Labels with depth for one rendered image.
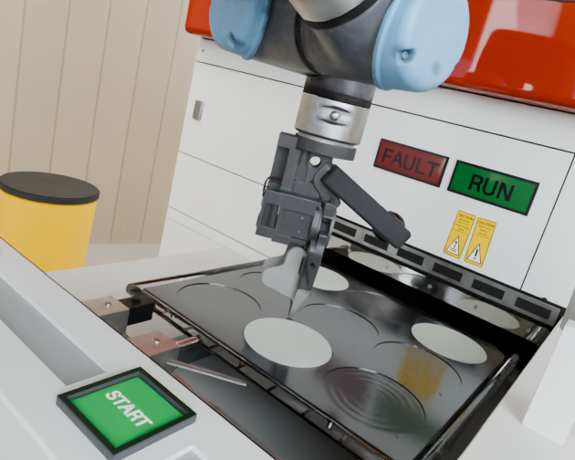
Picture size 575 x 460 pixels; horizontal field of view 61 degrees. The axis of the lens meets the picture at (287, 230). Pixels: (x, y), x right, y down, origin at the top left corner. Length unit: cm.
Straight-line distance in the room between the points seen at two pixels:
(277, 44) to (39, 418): 31
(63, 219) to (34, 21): 119
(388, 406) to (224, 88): 74
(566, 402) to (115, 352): 32
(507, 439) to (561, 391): 5
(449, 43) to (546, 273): 46
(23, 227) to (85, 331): 170
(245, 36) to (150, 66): 267
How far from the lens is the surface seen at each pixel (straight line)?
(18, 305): 42
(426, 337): 68
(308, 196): 54
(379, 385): 53
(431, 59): 35
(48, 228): 205
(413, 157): 80
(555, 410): 42
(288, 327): 58
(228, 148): 102
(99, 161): 308
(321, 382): 50
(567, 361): 41
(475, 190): 77
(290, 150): 53
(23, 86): 291
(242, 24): 43
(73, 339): 38
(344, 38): 35
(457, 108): 79
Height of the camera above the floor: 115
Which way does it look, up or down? 15 degrees down
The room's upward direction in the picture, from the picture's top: 15 degrees clockwise
